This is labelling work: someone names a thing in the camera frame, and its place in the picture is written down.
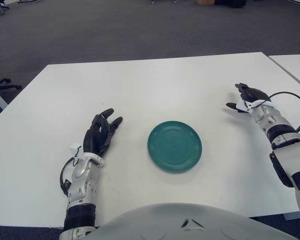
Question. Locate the white wrist sensor box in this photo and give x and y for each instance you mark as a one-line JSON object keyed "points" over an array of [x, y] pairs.
{"points": [[75, 149], [243, 107]]}

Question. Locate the white left wrist sensor box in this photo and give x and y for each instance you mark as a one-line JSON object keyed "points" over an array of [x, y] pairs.
{"points": [[75, 149]]}

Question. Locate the dark background furniture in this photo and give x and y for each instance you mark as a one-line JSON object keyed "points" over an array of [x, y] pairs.
{"points": [[231, 3]]}

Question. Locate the grey robot torso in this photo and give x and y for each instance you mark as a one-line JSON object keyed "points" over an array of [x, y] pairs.
{"points": [[187, 222]]}

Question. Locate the brown cardboard box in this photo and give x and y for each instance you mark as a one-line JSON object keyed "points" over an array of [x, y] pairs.
{"points": [[205, 2]]}

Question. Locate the white right wrist sensor box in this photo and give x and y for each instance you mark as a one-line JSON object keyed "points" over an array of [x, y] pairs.
{"points": [[243, 107]]}

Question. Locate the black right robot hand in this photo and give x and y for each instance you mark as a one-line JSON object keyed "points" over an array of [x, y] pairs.
{"points": [[253, 95]]}

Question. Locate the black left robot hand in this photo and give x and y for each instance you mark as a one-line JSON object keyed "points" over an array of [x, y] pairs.
{"points": [[95, 140]]}

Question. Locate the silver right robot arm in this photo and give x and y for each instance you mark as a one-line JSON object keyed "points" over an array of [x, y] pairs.
{"points": [[290, 155]]}

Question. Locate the teal round plate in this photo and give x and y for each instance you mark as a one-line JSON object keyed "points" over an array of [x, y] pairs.
{"points": [[175, 147]]}

